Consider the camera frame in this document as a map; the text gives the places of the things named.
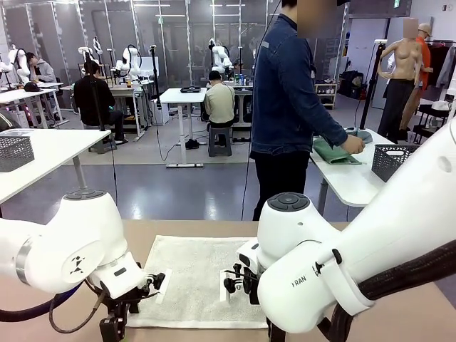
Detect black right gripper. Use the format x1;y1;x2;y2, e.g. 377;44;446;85
266;316;286;342

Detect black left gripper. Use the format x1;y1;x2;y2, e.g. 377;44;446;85
98;290;158;342

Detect white terry towel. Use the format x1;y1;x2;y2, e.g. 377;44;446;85
126;234;269;329

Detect green towel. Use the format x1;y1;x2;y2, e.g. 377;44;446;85
312;138;363;166

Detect grey plastic lattice basket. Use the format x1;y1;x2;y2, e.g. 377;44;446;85
0;129;36;173
371;143;422;183

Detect person's right forearm denim sleeve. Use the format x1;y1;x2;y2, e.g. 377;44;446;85
313;106;349;149

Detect person's right hand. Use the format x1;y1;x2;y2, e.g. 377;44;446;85
344;134;366;155

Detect white side table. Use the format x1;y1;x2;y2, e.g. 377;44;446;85
0;128;112;206
309;128;423;217

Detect grey plastic stool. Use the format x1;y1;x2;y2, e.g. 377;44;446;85
207;127;233;157

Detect person in denim jacket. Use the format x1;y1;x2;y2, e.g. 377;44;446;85
250;0;348;222

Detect seated person in black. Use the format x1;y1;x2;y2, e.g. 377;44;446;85
73;60;129;145

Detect white robot workbench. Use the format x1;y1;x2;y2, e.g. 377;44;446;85
60;80;154;140

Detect seated person in beige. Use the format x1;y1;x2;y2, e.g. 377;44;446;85
202;70;237;131

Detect white standing desk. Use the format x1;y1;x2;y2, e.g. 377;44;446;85
159;88;214;169

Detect wooden shoe rack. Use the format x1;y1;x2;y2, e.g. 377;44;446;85
315;82;338;110

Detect white office desk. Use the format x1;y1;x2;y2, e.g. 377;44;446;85
0;82;71;130

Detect black shelf cart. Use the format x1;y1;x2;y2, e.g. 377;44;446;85
408;103;456;145

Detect black pole stand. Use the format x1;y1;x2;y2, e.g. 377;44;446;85
149;44;163;110

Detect black bags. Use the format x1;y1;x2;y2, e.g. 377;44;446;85
338;70;368;99

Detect seated person in grey hoodie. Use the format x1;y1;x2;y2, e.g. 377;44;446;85
25;52;57;83

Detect black tripod with white box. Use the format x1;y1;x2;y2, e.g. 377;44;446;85
360;37;388;129

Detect bare mannequin with black trousers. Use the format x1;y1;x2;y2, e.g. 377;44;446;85
377;17;425;143

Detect mannequin with orange shirt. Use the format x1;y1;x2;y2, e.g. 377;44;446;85
398;23;434;131

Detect rack with dark garments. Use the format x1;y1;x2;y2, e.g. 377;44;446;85
425;38;456;90

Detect thin left gripper cable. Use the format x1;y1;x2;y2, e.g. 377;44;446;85
48;290;108;334

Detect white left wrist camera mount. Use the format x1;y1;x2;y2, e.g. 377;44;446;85
142;269;173;304

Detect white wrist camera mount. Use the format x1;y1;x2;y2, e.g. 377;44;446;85
219;262;260;306
142;269;173;304

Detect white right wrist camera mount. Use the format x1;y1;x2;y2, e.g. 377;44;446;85
219;262;260;306

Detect black left arm cable sheath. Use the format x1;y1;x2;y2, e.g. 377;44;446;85
0;288;81;323

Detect black arm cable sheath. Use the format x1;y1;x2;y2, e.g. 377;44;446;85
0;288;81;323
316;240;456;342

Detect black right arm cable sheath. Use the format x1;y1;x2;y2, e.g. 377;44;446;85
316;240;456;342

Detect thin black stand cable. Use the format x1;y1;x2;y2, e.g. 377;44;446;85
106;135;119;206

